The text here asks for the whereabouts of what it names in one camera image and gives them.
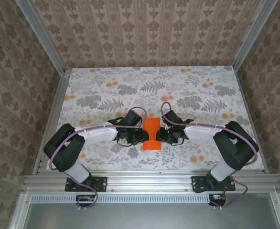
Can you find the aluminium table side rail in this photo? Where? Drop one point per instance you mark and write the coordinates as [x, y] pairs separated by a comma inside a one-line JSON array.
[[58, 100]]

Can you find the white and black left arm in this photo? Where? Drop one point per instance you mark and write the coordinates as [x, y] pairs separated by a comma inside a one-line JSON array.
[[66, 152]]

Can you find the floral patterned tablecloth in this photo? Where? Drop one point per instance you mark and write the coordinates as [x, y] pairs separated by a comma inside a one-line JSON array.
[[154, 83]]

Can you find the aluminium frame post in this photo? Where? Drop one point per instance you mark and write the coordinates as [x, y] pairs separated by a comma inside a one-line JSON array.
[[252, 35], [42, 35]]

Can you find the black connector board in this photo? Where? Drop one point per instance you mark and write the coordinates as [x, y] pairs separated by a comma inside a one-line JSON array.
[[217, 200], [85, 200]]

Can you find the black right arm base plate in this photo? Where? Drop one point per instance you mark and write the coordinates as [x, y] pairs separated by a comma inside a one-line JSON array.
[[197, 184]]

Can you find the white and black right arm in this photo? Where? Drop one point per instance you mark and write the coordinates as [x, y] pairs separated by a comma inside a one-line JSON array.
[[238, 152]]

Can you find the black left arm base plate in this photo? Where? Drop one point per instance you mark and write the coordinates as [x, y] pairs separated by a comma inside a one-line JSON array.
[[101, 183]]

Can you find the aluminium frame cross rail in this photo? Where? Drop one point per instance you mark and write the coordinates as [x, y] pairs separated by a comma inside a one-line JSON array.
[[149, 181]]

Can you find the grey metal sheet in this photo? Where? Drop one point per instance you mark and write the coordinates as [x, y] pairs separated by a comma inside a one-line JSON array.
[[149, 217]]

